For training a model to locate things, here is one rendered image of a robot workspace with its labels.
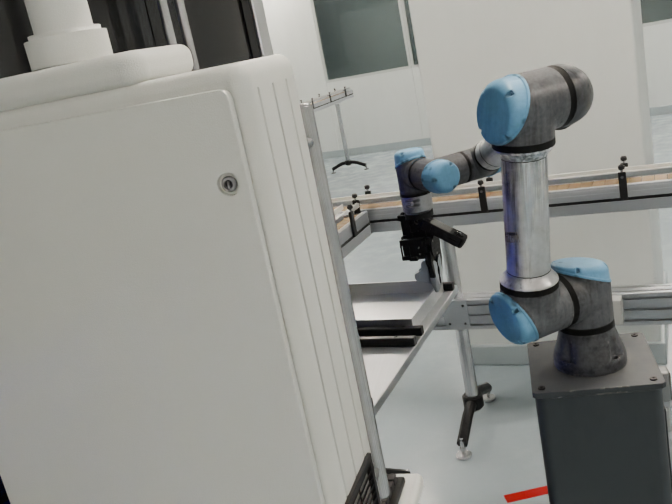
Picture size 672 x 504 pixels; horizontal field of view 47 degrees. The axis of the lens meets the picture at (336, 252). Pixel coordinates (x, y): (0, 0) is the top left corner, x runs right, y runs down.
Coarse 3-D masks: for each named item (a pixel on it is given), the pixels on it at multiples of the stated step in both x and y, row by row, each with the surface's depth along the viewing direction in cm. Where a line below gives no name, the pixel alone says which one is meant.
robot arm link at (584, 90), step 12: (576, 72) 139; (576, 84) 138; (588, 84) 140; (588, 96) 140; (576, 108) 139; (588, 108) 142; (576, 120) 142; (480, 144) 173; (468, 156) 176; (480, 156) 173; (492, 156) 170; (480, 168) 176; (492, 168) 174; (468, 180) 178
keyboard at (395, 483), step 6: (390, 474) 131; (390, 480) 130; (396, 480) 131; (402, 480) 131; (390, 486) 128; (396, 486) 130; (402, 486) 130; (390, 492) 127; (396, 492) 128; (384, 498) 125; (390, 498) 127; (396, 498) 126
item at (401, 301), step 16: (352, 288) 209; (368, 288) 207; (384, 288) 205; (400, 288) 203; (416, 288) 201; (432, 288) 199; (368, 304) 200; (384, 304) 198; (400, 304) 195; (416, 304) 193; (432, 304) 190; (368, 320) 180; (384, 320) 178; (400, 320) 177; (416, 320) 178
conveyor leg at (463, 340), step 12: (444, 252) 282; (444, 264) 285; (456, 264) 283; (456, 276) 284; (456, 336) 292; (468, 336) 291; (468, 348) 292; (468, 360) 293; (468, 372) 294; (468, 384) 296; (468, 396) 298
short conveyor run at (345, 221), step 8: (336, 208) 279; (352, 208) 276; (336, 216) 284; (344, 216) 268; (352, 216) 267; (360, 216) 276; (368, 216) 283; (344, 224) 270; (352, 224) 267; (360, 224) 276; (368, 224) 283; (344, 232) 263; (352, 232) 268; (360, 232) 275; (368, 232) 282; (344, 240) 262; (352, 240) 268; (360, 240) 275; (344, 248) 262; (352, 248) 268; (344, 256) 261
